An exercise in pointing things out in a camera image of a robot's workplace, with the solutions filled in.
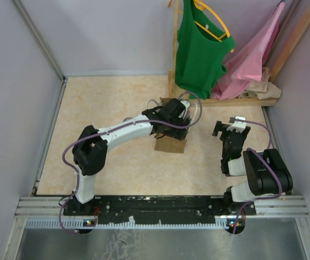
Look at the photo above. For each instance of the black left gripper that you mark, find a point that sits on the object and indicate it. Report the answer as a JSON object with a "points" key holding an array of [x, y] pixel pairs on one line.
{"points": [[179, 130]]}

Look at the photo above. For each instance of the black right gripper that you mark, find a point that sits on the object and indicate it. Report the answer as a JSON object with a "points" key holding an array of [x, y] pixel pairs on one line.
{"points": [[219, 127]]}

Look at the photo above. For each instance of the burlap canvas bag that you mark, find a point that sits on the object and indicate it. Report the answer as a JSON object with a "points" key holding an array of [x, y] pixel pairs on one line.
{"points": [[170, 139]]}

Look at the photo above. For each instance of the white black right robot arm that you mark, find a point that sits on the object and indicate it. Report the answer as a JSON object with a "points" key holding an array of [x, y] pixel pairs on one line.
{"points": [[266, 172]]}

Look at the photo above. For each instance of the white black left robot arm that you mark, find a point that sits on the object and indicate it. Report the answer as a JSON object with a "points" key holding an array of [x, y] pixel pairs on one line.
{"points": [[89, 156]]}

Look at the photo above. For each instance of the cream cloth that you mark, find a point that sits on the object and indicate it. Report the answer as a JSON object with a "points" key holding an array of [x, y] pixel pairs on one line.
{"points": [[262, 89]]}

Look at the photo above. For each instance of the pink shirt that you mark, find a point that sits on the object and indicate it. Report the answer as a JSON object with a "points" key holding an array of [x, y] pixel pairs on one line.
{"points": [[247, 64]]}

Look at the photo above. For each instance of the green tank top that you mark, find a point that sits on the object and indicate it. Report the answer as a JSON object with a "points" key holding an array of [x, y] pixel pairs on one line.
{"points": [[199, 73]]}

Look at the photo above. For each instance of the yellow clothes hanger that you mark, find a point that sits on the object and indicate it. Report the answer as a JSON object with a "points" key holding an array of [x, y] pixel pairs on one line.
{"points": [[212, 19]]}

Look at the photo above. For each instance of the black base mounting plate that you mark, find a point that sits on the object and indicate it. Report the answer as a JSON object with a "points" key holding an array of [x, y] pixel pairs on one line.
{"points": [[152, 209]]}

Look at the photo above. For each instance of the wooden pole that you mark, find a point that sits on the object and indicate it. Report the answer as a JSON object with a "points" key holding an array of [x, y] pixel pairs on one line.
{"points": [[294, 27]]}

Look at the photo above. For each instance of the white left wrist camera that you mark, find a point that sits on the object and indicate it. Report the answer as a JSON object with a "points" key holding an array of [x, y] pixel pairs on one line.
{"points": [[186, 104]]}

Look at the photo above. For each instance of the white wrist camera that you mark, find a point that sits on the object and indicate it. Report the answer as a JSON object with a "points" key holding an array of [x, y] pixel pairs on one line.
{"points": [[186, 104], [238, 124]]}

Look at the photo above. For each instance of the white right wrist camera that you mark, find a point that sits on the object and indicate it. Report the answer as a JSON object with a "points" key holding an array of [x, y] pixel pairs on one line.
{"points": [[238, 124]]}

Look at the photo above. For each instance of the wooden clothes rack frame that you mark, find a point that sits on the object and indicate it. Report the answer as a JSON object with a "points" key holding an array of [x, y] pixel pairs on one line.
{"points": [[174, 90]]}

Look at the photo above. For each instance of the aluminium rail frame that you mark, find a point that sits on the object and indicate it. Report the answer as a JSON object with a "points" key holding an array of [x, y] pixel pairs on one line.
{"points": [[46, 212]]}

